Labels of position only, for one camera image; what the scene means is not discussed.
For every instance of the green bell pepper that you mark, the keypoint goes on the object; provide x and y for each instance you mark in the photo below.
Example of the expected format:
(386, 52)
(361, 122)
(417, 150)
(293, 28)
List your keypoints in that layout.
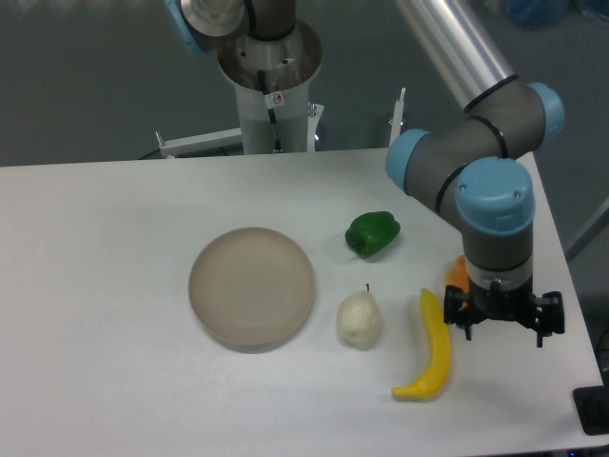
(371, 232)

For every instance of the beige round plate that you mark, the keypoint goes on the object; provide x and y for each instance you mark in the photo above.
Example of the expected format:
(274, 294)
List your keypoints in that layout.
(252, 289)

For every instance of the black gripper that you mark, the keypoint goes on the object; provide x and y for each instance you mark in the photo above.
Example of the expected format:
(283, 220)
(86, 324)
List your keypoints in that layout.
(504, 295)

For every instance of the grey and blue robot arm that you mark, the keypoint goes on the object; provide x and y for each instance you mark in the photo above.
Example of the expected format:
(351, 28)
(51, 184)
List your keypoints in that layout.
(470, 176)

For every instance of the white metal bracket right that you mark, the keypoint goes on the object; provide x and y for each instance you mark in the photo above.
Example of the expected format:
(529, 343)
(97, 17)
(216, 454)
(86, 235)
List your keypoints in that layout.
(397, 118)

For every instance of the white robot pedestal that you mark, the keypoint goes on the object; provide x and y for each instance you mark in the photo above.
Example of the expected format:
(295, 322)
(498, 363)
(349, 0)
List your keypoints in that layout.
(271, 80)

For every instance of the blue plastic bag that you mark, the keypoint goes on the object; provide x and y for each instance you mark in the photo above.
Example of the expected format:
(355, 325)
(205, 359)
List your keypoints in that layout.
(535, 14)

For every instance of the white pear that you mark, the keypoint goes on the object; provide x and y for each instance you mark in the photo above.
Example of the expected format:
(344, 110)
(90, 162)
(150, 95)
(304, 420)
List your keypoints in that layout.
(359, 319)

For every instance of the yellow banana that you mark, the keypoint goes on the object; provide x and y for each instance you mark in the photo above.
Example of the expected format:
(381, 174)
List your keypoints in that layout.
(431, 381)

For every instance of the white metal bracket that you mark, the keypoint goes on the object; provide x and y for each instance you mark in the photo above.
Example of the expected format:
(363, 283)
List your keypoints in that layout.
(397, 118)
(199, 145)

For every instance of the white metal bracket left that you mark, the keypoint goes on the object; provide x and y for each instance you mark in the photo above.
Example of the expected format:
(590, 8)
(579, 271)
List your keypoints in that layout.
(199, 145)

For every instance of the orange fruit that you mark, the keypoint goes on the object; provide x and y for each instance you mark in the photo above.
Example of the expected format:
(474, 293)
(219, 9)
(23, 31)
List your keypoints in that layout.
(457, 277)

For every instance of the black device at edge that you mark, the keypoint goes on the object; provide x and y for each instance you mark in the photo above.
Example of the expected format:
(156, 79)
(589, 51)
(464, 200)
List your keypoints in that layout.
(592, 408)

